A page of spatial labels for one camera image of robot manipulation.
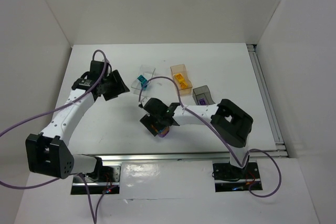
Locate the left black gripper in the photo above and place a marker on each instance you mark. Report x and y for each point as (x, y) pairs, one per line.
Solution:
(114, 85)

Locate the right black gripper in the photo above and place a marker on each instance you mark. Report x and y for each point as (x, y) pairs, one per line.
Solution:
(153, 124)

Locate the teal rectangular lego brick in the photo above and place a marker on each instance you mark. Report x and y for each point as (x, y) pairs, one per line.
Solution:
(142, 79)

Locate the yellow square lego brick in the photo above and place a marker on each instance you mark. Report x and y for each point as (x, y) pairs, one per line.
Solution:
(179, 77)

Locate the purple rounded lego brick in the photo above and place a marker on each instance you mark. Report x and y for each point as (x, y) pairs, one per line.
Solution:
(202, 102)

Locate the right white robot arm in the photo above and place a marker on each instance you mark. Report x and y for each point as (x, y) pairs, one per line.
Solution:
(226, 120)

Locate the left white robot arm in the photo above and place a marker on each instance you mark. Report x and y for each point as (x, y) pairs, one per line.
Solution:
(48, 152)

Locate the clear plastic container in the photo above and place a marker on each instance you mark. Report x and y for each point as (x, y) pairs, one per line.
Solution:
(148, 72)

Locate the orange plastic container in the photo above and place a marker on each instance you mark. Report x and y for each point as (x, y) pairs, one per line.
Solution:
(181, 69)

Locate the grey plastic container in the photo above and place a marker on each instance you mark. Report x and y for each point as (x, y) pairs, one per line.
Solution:
(202, 92)

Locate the aluminium table rail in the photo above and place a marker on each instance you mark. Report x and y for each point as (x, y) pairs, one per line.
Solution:
(162, 157)

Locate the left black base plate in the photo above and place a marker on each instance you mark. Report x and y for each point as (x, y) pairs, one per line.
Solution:
(108, 181)

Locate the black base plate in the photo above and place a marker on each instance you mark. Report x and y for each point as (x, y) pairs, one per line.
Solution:
(108, 181)
(229, 178)

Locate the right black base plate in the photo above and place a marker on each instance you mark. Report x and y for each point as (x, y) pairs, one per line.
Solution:
(229, 178)

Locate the right side aluminium rail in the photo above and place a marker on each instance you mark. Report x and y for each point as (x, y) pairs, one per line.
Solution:
(275, 129)

